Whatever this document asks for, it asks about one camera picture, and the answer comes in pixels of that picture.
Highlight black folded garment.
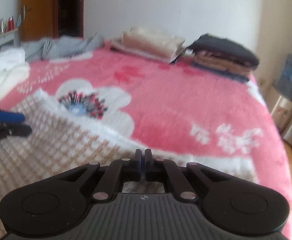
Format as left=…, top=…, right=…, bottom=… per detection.
left=187, top=33, right=260, bottom=70

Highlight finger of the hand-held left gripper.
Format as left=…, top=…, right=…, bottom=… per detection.
left=0, top=123, right=33, bottom=146
left=0, top=104, right=26, bottom=124

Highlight grey garment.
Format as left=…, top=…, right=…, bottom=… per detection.
left=21, top=32, right=106, bottom=61

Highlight white shelf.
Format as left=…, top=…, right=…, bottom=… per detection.
left=0, top=29, right=21, bottom=57

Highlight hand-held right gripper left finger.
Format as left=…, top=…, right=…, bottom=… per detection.
left=57, top=149, right=143, bottom=202

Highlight blue folded jeans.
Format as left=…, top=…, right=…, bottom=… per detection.
left=192, top=64, right=250, bottom=83

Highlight tan folded clothes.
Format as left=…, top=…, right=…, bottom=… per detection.
left=193, top=51, right=255, bottom=78

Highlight pink floral blanket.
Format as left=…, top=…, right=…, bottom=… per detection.
left=0, top=36, right=292, bottom=240

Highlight cream folded garment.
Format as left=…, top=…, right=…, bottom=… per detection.
left=121, top=26, right=187, bottom=58

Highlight white fleece garment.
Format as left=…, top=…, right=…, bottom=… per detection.
left=0, top=49, right=31, bottom=91

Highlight white water dispenser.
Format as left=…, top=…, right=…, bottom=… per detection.
left=271, top=87, right=292, bottom=133

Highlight orange wooden door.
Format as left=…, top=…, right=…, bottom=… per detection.
left=21, top=0, right=61, bottom=42

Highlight folded cream clothes stack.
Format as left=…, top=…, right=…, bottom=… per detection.
left=110, top=39, right=179, bottom=64

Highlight beige houndstooth coat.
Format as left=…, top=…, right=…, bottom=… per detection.
left=0, top=89, right=258, bottom=233

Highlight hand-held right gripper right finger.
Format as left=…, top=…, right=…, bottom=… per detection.
left=145, top=149, right=230, bottom=202

